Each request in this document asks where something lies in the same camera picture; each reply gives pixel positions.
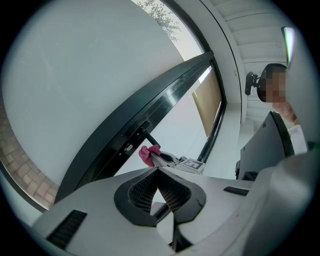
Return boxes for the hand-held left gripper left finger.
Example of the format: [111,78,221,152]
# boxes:
[31,166,174,256]

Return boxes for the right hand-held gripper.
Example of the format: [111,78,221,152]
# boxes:
[149,150,206,176]

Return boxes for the black framed glass window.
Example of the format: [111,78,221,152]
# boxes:
[0,0,213,213]

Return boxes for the person's head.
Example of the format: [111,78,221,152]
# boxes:
[258,63,299,126]

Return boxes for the white shirt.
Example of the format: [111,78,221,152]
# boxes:
[287,123,309,158]

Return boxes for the black chest-mounted phone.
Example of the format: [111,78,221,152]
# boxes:
[235,110,295,181]

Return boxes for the black window handle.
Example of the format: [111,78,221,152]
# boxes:
[140,126,161,149]

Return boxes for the dark window frame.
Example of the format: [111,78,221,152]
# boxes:
[53,51,227,203]

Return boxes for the black head-mounted camera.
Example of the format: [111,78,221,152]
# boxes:
[244,71,261,97]

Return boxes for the leafy green tree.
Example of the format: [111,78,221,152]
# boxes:
[136,0,183,44]

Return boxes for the pink cleaning cloth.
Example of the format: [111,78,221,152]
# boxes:
[138,144,162,168]

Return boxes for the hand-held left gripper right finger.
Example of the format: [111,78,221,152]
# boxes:
[158,166,256,256]

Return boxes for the rectangular ceiling light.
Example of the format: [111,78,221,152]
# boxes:
[280,26,296,70]

